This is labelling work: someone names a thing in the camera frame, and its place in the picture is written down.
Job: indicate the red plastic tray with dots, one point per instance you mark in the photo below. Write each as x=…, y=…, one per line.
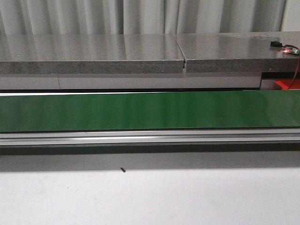
x=288, y=84

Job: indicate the white pleated curtain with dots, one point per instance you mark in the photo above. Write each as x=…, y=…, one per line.
x=147, y=16

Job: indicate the small sensor circuit board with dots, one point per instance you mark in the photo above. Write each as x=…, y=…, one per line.
x=289, y=49

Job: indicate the grey stone countertop slab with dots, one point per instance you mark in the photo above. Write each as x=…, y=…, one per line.
x=90, y=54
x=238, y=52

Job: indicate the grey stone countertop right slab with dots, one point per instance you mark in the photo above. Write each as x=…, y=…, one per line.
x=238, y=52

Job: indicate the grey stone countertop left slab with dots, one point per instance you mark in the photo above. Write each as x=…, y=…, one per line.
x=90, y=54

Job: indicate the green conveyor belt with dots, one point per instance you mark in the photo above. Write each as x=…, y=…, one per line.
x=244, y=116

